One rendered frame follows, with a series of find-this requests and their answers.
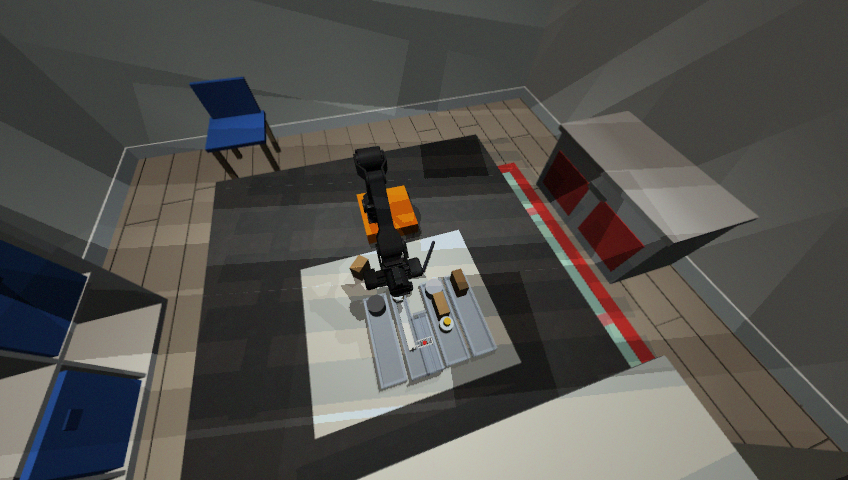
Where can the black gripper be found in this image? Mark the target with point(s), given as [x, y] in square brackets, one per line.
[377, 279]

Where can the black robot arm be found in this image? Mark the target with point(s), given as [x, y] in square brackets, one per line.
[371, 165]

